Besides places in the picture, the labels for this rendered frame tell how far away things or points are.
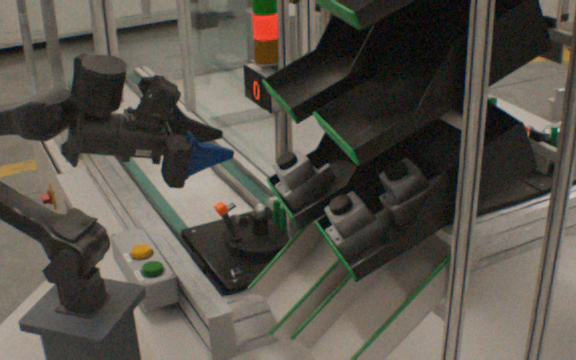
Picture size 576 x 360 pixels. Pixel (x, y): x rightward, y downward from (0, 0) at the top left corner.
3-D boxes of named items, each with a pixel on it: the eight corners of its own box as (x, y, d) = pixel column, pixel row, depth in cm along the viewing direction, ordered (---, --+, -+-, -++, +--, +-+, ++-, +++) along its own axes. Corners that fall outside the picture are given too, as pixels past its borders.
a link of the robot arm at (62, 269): (45, 283, 108) (37, 246, 105) (78, 252, 115) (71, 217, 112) (83, 291, 106) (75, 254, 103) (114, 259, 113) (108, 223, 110)
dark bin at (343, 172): (298, 230, 106) (276, 192, 102) (272, 190, 117) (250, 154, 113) (464, 128, 107) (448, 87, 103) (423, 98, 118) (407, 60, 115)
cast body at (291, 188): (293, 212, 110) (272, 175, 106) (282, 200, 113) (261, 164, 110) (340, 180, 110) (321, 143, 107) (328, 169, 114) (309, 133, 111)
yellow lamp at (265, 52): (261, 66, 149) (260, 42, 147) (250, 59, 153) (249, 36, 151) (283, 62, 151) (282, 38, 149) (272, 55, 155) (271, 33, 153)
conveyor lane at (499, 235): (235, 355, 132) (232, 310, 127) (171, 266, 159) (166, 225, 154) (684, 193, 181) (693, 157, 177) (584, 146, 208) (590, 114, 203)
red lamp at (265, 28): (260, 41, 147) (259, 17, 145) (249, 36, 151) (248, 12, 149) (282, 38, 149) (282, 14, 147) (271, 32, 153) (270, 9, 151)
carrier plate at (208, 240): (229, 298, 132) (228, 288, 131) (181, 238, 151) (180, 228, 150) (346, 262, 142) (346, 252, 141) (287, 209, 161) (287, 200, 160)
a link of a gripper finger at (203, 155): (184, 181, 97) (192, 139, 95) (179, 169, 100) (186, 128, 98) (235, 185, 100) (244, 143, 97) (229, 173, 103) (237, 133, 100)
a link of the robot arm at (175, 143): (119, 186, 92) (126, 140, 90) (106, 129, 108) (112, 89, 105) (184, 190, 95) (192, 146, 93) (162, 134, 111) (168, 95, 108)
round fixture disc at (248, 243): (242, 268, 137) (242, 258, 136) (213, 234, 148) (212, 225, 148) (310, 248, 143) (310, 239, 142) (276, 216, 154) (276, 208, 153)
